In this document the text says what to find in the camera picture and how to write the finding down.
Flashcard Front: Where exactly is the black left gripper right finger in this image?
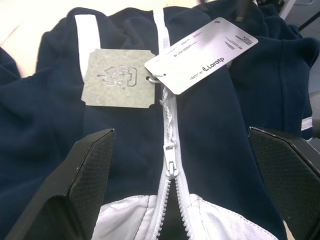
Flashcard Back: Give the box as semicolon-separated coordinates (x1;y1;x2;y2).
247;126;320;240

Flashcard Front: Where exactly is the grey embossed cardboard hang tag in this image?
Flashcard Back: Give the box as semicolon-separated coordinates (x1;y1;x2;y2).
80;47;156;110

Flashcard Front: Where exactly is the white printed brand hang tag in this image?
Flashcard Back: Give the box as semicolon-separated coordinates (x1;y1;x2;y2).
144;16;259;95

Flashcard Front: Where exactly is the navy and white zip jacket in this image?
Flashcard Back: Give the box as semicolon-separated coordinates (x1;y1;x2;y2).
0;6;320;240

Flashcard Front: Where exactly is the white braided tag cord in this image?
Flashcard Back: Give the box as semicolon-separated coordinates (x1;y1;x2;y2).
145;73;177;148

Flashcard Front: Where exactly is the white plastic zipper slider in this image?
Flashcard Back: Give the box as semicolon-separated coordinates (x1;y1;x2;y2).
162;144;180;185

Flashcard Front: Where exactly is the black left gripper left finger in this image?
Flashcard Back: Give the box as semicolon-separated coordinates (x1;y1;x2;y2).
4;128;117;240

